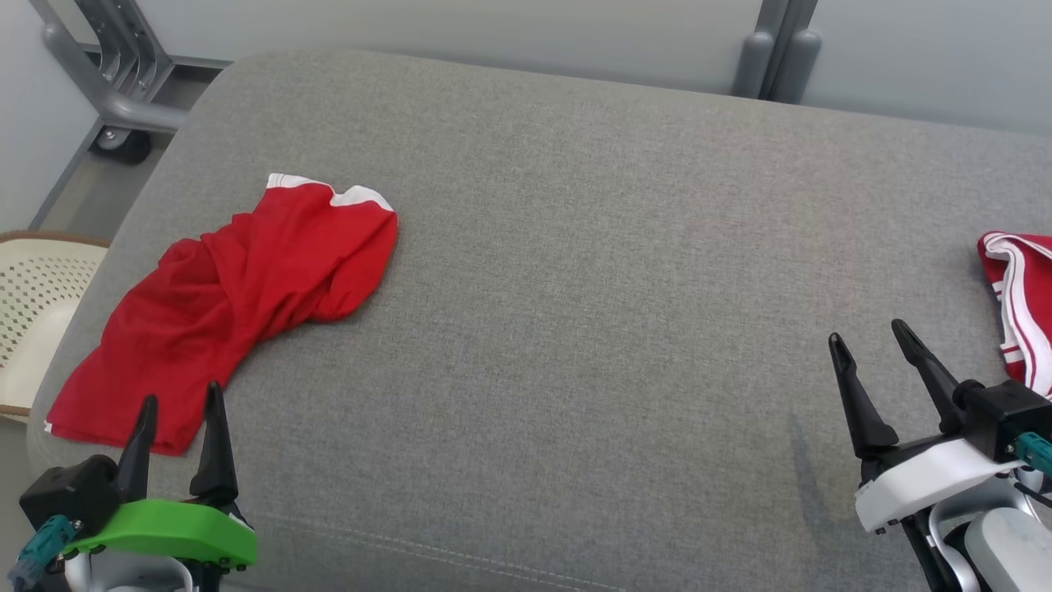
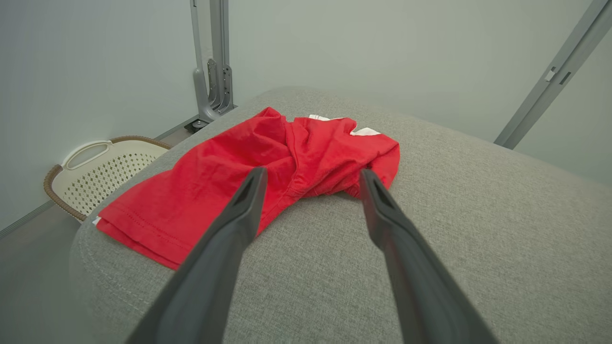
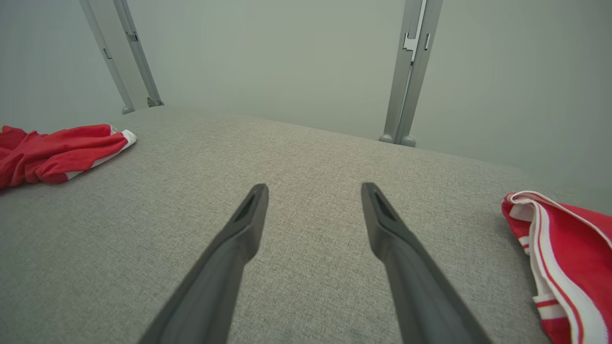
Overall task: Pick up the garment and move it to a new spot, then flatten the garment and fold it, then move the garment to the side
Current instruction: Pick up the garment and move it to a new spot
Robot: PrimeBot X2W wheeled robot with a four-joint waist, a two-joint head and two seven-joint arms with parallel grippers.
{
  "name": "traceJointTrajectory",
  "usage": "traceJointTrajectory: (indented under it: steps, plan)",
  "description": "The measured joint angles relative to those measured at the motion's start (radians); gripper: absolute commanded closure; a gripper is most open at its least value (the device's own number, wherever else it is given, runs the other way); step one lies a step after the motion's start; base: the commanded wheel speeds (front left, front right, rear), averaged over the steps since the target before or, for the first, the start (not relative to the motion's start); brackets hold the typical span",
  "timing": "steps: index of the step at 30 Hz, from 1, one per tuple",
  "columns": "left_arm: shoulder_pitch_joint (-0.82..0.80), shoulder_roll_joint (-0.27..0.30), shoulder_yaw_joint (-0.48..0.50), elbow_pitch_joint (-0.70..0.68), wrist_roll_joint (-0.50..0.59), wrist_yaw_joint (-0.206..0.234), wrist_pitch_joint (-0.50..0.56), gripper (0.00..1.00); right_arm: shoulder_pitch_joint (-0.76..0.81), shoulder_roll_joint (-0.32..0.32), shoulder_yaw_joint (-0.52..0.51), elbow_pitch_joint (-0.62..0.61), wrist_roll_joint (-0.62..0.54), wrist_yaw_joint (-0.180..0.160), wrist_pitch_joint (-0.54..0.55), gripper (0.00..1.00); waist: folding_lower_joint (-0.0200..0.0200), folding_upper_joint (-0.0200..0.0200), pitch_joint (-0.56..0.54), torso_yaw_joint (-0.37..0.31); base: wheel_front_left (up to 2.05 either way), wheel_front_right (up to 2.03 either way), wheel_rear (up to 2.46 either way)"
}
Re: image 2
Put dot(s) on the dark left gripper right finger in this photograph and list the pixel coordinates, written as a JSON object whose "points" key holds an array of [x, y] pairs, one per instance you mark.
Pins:
{"points": [[411, 267]]}

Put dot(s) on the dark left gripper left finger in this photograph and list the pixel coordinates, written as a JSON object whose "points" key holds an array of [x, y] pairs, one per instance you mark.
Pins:
{"points": [[224, 248]]}

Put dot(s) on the red shorts with white stripes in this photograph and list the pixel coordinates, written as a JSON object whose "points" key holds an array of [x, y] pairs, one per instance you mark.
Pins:
{"points": [[205, 191]]}

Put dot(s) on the grey fabric ottoman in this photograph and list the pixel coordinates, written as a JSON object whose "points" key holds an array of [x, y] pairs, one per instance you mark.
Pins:
{"points": [[478, 215]]}

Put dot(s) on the cream perforated laundry basket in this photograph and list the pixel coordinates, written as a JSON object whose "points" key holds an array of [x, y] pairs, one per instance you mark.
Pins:
{"points": [[105, 177]]}

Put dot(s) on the grey partition post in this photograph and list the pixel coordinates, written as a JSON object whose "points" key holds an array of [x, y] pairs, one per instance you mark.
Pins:
{"points": [[220, 48]]}

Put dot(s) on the grey post pair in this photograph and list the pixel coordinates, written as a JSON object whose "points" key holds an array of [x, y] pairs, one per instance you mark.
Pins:
{"points": [[534, 102]]}

